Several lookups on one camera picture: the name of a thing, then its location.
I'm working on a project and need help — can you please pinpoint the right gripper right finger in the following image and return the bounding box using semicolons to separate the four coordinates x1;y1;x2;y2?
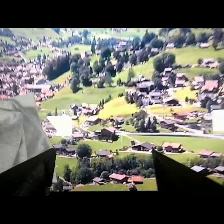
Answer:
151;148;224;197

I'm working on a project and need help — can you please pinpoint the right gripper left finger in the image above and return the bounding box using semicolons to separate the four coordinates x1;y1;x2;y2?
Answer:
0;147;57;197

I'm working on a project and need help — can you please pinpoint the grey garment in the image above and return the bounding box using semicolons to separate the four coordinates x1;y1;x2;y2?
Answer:
0;92;58;184

